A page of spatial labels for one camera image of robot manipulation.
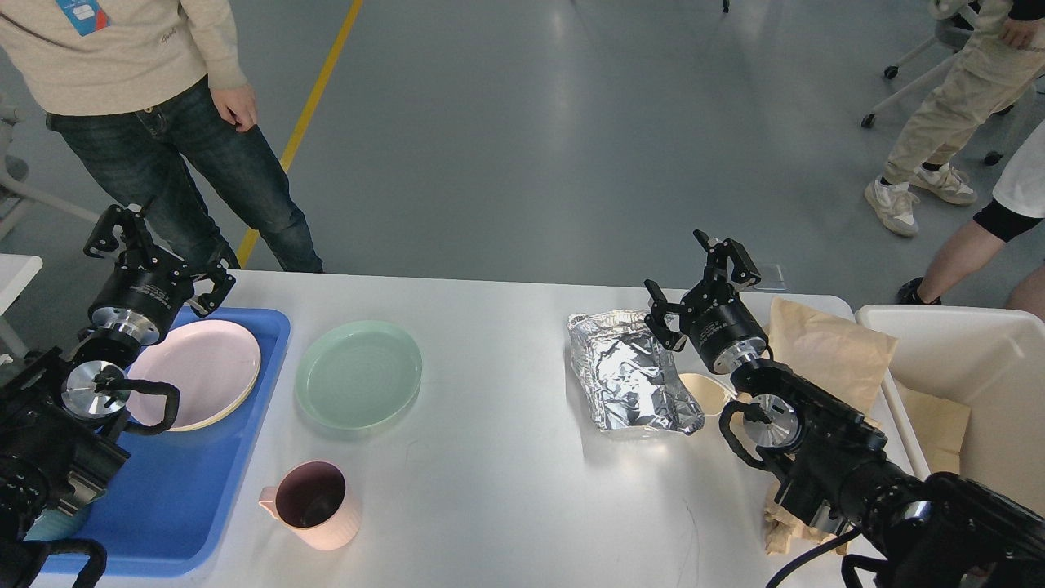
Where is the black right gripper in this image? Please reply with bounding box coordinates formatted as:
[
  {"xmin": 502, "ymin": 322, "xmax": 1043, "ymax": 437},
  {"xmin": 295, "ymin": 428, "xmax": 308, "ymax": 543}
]
[{"xmin": 643, "ymin": 229, "xmax": 768, "ymax": 375}]

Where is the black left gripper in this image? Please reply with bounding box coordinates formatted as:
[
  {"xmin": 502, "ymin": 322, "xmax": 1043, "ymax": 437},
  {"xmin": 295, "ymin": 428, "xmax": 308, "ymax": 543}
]
[{"xmin": 83, "ymin": 204, "xmax": 236, "ymax": 345}]

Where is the green plate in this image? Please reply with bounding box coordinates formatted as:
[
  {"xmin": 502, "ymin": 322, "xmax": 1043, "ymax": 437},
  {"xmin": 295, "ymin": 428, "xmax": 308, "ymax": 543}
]
[{"xmin": 295, "ymin": 320, "xmax": 423, "ymax": 430}]

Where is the pink ribbed mug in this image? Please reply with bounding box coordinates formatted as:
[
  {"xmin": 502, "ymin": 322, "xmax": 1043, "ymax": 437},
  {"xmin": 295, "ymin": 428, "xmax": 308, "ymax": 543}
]
[{"xmin": 257, "ymin": 458, "xmax": 362, "ymax": 551}]

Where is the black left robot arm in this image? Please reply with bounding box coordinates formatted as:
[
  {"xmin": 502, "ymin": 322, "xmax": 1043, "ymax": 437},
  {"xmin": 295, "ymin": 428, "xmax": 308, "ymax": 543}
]
[{"xmin": 1, "ymin": 205, "xmax": 236, "ymax": 587}]

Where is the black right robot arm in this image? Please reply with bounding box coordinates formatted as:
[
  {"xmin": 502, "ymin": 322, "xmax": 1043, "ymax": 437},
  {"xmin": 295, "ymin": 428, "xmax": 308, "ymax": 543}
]
[{"xmin": 645, "ymin": 230, "xmax": 1044, "ymax": 587}]

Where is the pink plate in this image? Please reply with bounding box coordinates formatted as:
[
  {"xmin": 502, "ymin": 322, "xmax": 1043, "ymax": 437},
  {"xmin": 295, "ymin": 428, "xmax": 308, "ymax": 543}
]
[{"xmin": 127, "ymin": 319, "xmax": 261, "ymax": 432}]

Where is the small cream cup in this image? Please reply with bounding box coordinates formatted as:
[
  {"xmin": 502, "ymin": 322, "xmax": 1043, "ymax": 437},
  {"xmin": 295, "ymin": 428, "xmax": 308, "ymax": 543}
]
[{"xmin": 678, "ymin": 373, "xmax": 736, "ymax": 417}]

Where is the crumpled aluminium foil bag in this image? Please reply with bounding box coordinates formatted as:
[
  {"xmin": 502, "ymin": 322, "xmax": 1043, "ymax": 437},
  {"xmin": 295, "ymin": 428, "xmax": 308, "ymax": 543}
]
[{"xmin": 567, "ymin": 309, "xmax": 706, "ymax": 436}]

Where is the white side table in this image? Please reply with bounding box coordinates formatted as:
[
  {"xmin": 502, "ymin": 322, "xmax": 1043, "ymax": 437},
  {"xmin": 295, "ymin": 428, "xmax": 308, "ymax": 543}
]
[{"xmin": 1, "ymin": 253, "xmax": 42, "ymax": 358}]

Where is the white chair base left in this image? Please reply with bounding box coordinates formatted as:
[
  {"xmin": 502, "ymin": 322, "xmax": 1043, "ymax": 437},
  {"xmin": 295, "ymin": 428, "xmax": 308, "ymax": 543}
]
[{"xmin": 0, "ymin": 90, "xmax": 103, "ymax": 242}]

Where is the brown paper bag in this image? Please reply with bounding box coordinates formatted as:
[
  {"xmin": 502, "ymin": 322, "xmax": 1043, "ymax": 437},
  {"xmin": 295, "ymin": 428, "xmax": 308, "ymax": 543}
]
[{"xmin": 768, "ymin": 297, "xmax": 898, "ymax": 416}]

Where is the person in beige sweater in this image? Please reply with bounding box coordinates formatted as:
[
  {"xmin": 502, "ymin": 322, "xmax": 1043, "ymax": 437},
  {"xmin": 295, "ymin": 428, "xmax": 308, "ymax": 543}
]
[{"xmin": 1, "ymin": 1, "xmax": 324, "ymax": 273}]

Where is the crumpled brown paper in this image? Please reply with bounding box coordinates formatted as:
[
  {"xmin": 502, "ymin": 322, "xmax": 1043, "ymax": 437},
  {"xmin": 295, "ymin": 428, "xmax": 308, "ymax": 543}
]
[{"xmin": 762, "ymin": 480, "xmax": 836, "ymax": 555}]

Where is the blue mug yellow inside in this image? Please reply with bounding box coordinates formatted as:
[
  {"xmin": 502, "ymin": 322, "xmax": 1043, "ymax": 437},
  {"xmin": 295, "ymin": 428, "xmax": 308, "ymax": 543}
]
[{"xmin": 24, "ymin": 505, "xmax": 93, "ymax": 542}]

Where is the brown paper in bin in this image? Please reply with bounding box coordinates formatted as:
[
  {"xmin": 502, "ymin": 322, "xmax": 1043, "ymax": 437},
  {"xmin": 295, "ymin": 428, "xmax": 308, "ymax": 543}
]
[{"xmin": 896, "ymin": 382, "xmax": 972, "ymax": 474}]

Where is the white plastic bin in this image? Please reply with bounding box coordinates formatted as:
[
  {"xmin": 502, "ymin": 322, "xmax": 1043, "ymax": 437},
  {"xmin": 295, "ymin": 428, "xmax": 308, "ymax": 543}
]
[{"xmin": 854, "ymin": 305, "xmax": 1045, "ymax": 515}]

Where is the person in black shorts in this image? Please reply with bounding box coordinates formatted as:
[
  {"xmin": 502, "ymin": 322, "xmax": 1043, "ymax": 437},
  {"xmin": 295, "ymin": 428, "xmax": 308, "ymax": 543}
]
[{"xmin": 895, "ymin": 122, "xmax": 1044, "ymax": 305}]

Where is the white office chair base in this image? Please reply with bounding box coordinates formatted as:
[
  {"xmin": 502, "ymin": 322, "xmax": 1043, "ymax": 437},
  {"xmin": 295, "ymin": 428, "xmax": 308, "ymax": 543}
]
[{"xmin": 860, "ymin": 1, "xmax": 981, "ymax": 130}]

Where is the person in khaki trousers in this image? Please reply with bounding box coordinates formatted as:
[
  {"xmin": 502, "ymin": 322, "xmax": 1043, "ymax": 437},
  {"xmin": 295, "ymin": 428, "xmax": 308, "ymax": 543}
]
[{"xmin": 865, "ymin": 1, "xmax": 1044, "ymax": 237}]

